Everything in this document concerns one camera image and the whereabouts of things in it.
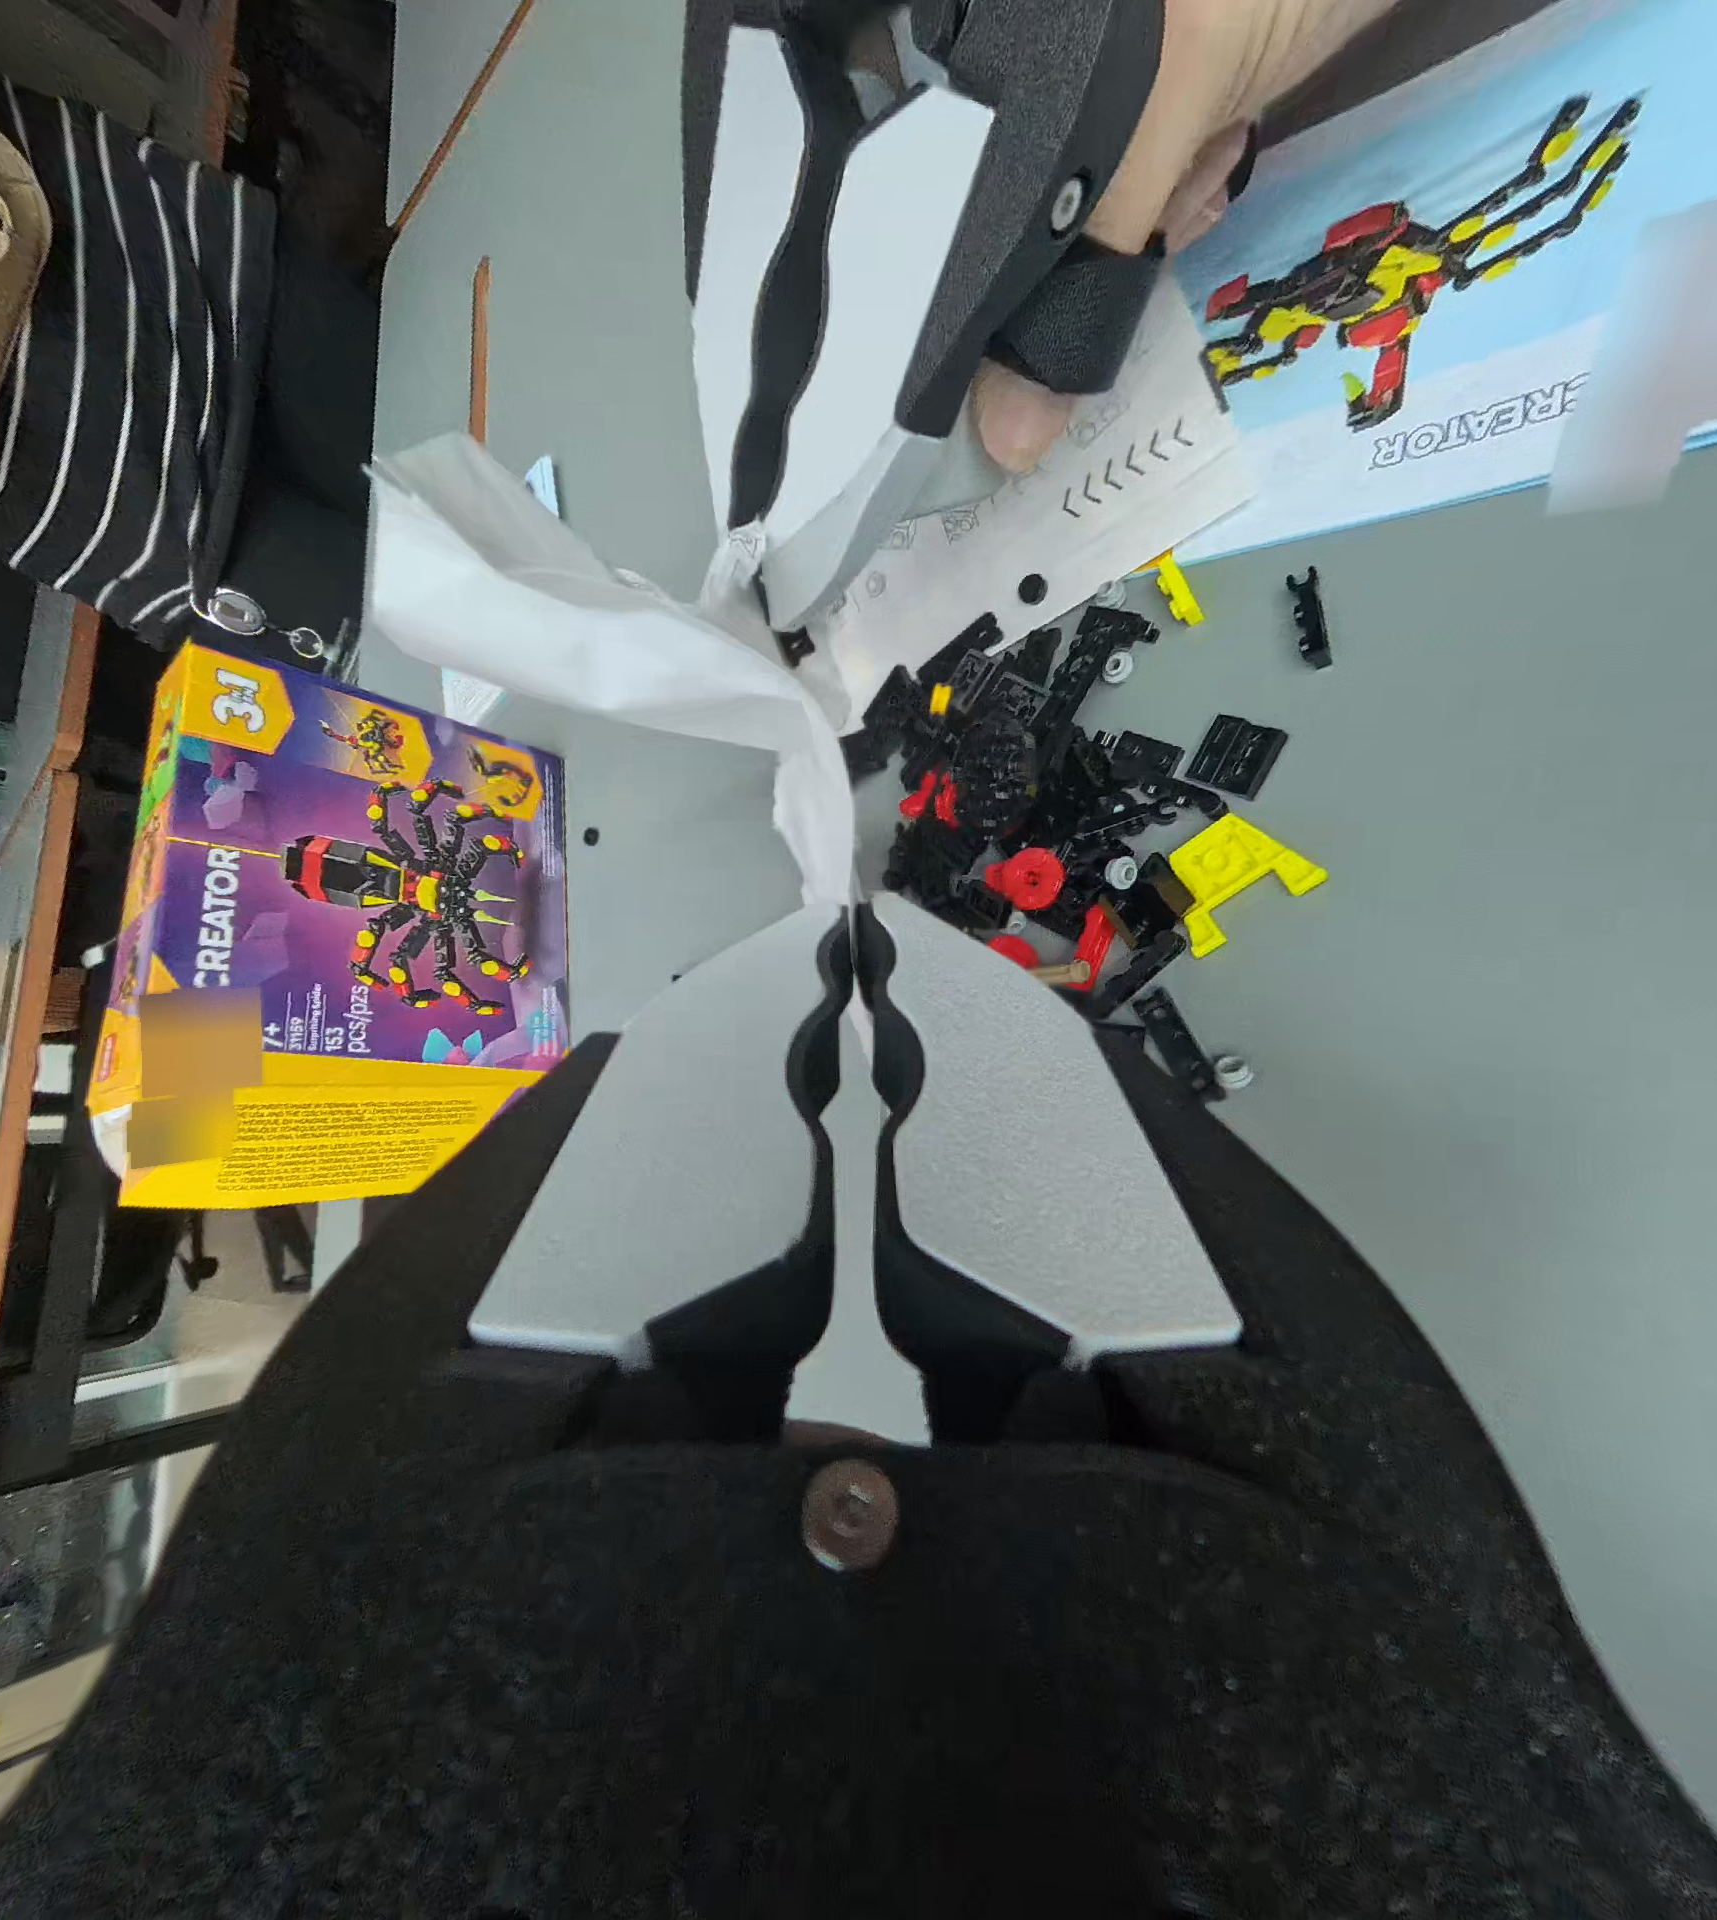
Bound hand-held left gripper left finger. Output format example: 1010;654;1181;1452
468;903;856;1433

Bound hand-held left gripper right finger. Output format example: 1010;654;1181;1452
854;894;1247;1445

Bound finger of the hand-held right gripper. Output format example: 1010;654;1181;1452
756;77;1017;632
686;21;842;534

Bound white paper bag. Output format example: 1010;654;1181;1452
362;276;1259;910

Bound grey desk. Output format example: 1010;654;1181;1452
348;0;1717;1891

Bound person's right hand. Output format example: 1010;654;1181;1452
975;0;1402;479

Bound yellow wedge toy brick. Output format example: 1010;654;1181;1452
1164;813;1328;962

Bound purple yellow toy box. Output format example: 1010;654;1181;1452
83;641;570;1212

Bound pile of black toy bricks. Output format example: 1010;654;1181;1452
842;600;1256;1104

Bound black grille plate brick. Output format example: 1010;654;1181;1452
1184;711;1290;798

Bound metal keyring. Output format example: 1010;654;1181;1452
204;587;356;661

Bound black white striped cloth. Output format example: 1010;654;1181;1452
0;14;285;639

